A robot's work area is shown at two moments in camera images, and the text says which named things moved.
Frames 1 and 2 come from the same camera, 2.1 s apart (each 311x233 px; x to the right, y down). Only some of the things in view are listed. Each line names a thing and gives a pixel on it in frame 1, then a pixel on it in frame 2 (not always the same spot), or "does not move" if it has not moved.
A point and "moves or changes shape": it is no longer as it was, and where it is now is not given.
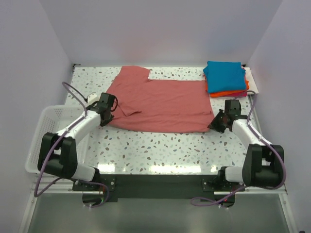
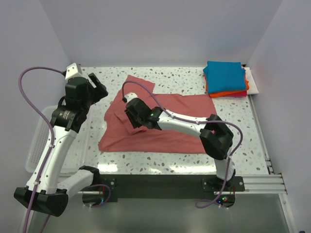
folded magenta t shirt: [242, 94] does not move
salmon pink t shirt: [159, 106] moves or changes shape
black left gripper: [104, 124] to [100, 91]
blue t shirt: [224, 76] does not move
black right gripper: [214, 124] to [133, 123]
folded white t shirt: [252, 89] does not move
